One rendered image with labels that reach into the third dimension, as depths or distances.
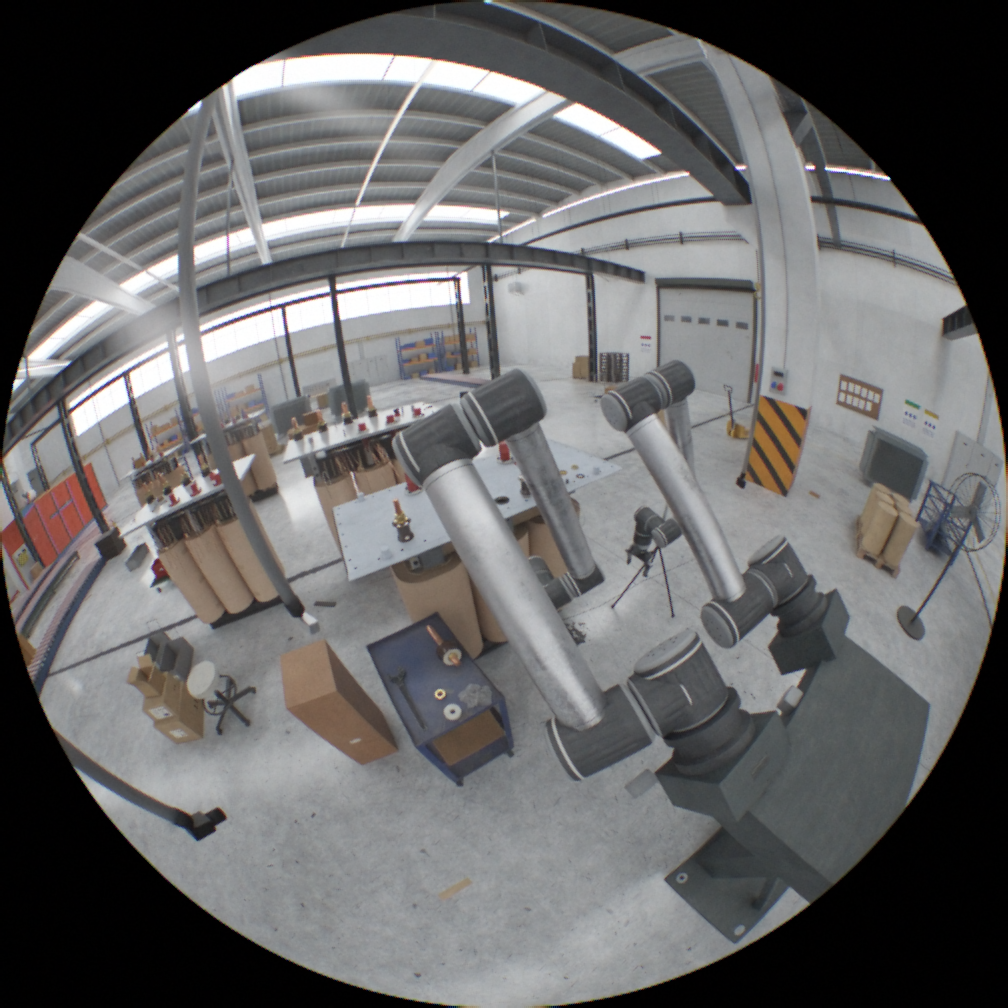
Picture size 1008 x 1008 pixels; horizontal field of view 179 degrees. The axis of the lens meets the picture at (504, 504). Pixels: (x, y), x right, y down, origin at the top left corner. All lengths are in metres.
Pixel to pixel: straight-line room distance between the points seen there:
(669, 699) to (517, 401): 0.79
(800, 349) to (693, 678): 5.21
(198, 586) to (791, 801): 4.26
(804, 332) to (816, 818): 5.39
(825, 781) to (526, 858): 1.57
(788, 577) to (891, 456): 7.57
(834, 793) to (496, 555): 1.24
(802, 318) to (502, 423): 5.30
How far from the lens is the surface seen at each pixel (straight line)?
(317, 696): 1.70
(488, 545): 0.69
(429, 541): 1.48
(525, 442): 0.81
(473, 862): 2.23
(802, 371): 5.64
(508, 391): 0.75
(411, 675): 1.61
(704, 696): 0.87
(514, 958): 2.35
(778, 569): 1.34
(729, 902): 2.54
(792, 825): 1.14
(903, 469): 8.88
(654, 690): 0.84
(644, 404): 1.12
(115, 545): 10.32
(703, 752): 0.94
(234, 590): 3.75
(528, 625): 0.70
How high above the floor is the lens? 2.20
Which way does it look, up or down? 30 degrees down
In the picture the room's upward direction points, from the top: 5 degrees counter-clockwise
